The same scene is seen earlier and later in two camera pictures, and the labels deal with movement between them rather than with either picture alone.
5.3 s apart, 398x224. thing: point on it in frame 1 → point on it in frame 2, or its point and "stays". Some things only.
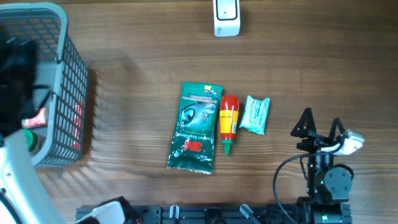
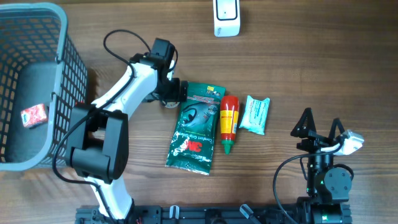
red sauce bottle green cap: (229, 118) stays
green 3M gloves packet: (193, 144) stays
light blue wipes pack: (255, 115) stays
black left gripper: (28, 58) → (175, 93)
